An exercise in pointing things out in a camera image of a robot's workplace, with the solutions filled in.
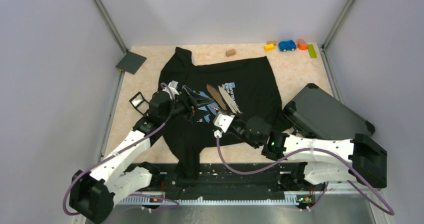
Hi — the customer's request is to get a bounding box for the dark grey building baseplate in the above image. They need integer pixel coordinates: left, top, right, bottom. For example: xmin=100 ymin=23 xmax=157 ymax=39
xmin=115 ymin=52 xmax=147 ymax=75

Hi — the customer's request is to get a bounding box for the blue toy car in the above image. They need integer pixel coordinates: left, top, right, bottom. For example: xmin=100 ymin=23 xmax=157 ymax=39
xmin=278 ymin=40 xmax=297 ymax=52

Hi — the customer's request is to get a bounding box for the orange toy piece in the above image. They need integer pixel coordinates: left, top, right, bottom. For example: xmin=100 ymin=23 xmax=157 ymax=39
xmin=297 ymin=38 xmax=309 ymax=51

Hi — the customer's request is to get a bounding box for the brown wooden block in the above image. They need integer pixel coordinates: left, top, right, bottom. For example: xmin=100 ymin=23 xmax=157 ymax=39
xmin=225 ymin=49 xmax=237 ymax=57

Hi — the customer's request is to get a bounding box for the black hard case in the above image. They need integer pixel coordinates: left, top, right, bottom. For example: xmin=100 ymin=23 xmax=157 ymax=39
xmin=283 ymin=83 xmax=376 ymax=140

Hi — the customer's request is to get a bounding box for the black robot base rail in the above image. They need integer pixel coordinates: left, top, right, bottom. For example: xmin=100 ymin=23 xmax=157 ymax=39
xmin=140 ymin=163 xmax=324 ymax=200

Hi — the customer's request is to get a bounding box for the black brooch display box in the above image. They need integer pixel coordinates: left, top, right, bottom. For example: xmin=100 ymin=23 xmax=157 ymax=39
xmin=129 ymin=92 xmax=149 ymax=116

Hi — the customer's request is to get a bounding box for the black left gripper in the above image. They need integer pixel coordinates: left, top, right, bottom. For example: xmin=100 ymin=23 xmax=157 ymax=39
xmin=161 ymin=86 xmax=214 ymax=124

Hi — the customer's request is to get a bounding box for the green toy block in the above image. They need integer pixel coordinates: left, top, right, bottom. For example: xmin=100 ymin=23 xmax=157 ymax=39
xmin=307 ymin=44 xmax=317 ymax=59

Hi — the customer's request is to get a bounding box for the white cable duct strip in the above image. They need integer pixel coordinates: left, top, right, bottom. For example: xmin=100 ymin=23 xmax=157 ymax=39
xmin=118 ymin=193 xmax=313 ymax=206

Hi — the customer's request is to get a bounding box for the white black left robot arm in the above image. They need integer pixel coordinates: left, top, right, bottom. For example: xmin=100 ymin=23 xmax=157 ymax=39
xmin=62 ymin=81 xmax=213 ymax=223

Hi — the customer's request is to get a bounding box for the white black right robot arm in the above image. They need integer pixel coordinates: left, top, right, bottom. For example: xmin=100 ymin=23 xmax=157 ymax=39
xmin=213 ymin=111 xmax=388 ymax=190

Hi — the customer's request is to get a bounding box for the yellow toy block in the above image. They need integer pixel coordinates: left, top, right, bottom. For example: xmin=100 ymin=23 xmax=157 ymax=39
xmin=264 ymin=44 xmax=275 ymax=51

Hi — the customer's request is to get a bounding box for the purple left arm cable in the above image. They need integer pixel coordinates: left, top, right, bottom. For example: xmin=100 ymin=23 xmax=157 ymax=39
xmin=62 ymin=82 xmax=181 ymax=216

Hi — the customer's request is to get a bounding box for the black printed t-shirt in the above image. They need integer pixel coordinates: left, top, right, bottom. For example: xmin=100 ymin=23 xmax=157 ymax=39
xmin=159 ymin=47 xmax=291 ymax=180

